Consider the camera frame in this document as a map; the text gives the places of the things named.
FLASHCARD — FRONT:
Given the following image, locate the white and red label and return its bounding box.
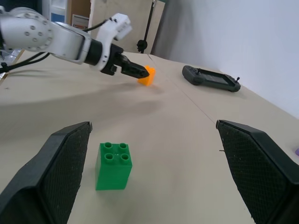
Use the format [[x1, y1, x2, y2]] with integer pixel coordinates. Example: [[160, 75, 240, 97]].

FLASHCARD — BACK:
[[71, 14, 90, 30]]

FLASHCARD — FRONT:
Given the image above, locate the black handheld controller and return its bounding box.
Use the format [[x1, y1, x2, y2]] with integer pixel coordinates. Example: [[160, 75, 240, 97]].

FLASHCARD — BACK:
[[182, 65, 242, 93]]

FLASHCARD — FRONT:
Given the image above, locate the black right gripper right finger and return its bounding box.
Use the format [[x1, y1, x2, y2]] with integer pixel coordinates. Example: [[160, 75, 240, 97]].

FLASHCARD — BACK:
[[215, 119, 299, 224]]

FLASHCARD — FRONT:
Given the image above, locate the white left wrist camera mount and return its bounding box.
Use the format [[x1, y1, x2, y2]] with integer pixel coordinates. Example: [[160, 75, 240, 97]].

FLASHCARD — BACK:
[[95, 13, 133, 72]]

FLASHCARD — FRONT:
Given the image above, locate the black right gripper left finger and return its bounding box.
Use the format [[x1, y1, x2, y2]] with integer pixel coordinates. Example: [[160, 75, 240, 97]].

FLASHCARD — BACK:
[[0, 121, 93, 224]]

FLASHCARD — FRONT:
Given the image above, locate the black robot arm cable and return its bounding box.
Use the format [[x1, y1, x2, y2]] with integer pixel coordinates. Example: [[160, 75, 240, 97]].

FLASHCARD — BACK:
[[0, 18, 112, 75]]

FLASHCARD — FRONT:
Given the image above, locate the green toy building cube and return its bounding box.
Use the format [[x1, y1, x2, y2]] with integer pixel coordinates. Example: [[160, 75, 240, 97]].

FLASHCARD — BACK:
[[95, 141, 133, 191]]

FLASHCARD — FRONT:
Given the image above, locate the light wooden board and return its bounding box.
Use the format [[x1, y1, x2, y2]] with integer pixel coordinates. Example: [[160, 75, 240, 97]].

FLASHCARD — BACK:
[[88, 0, 166, 55]]

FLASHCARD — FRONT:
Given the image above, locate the black stand pole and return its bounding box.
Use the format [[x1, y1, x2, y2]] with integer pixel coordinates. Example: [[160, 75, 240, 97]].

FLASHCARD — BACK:
[[136, 0, 157, 54]]

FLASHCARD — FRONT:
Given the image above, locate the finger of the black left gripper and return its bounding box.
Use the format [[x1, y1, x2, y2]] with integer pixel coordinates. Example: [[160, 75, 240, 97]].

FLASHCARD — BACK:
[[116, 63, 150, 79], [117, 53, 150, 75]]

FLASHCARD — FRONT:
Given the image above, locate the orange toy building cube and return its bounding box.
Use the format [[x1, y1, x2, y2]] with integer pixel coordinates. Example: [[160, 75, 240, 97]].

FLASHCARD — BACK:
[[137, 65, 156, 87]]

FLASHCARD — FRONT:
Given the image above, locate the brown cardboard box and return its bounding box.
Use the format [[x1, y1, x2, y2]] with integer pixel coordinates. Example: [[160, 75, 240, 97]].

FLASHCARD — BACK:
[[66, 0, 92, 27]]

